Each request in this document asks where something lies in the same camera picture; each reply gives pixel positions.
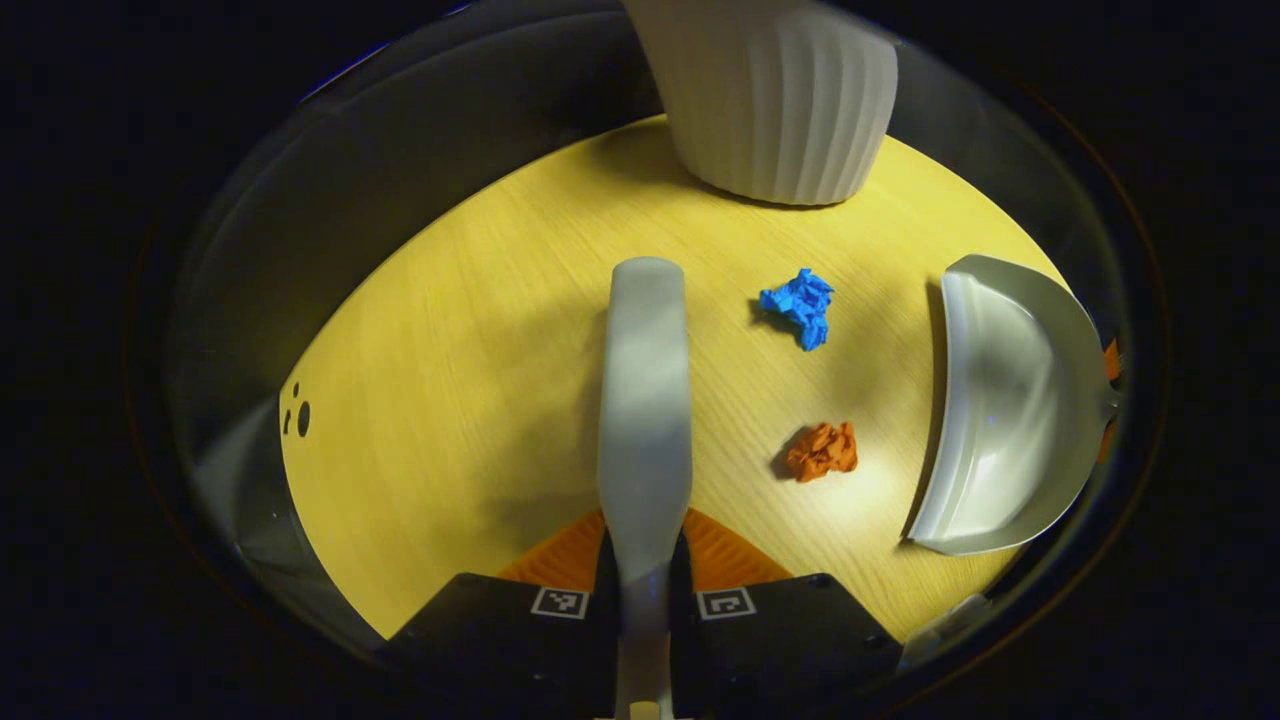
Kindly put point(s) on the white ribbed garbage bin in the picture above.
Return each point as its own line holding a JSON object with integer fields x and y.
{"x": 780, "y": 100}

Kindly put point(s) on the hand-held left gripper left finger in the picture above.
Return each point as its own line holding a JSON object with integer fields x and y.
{"x": 500, "y": 640}

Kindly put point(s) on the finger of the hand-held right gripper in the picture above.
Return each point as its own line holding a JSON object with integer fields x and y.
{"x": 1112, "y": 360}
{"x": 1107, "y": 438}

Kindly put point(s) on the grey-white dustpan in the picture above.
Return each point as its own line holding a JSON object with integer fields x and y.
{"x": 1010, "y": 420}

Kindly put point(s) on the blue paper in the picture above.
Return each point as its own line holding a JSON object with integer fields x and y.
{"x": 803, "y": 305}

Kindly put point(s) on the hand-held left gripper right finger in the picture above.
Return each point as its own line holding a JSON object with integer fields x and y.
{"x": 790, "y": 640}

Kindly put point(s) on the orange paper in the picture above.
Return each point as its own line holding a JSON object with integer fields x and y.
{"x": 825, "y": 452}

